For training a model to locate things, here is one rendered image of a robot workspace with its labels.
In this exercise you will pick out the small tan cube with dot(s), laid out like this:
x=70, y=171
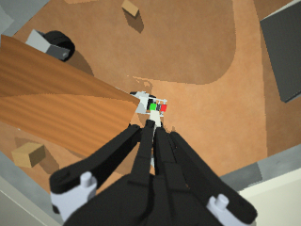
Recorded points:
x=28, y=155

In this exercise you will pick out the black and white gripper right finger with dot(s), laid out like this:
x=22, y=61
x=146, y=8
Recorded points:
x=176, y=160

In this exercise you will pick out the small tan wooden block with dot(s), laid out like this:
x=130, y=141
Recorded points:
x=131, y=9

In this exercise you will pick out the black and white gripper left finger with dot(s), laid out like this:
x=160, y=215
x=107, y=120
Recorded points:
x=77, y=183

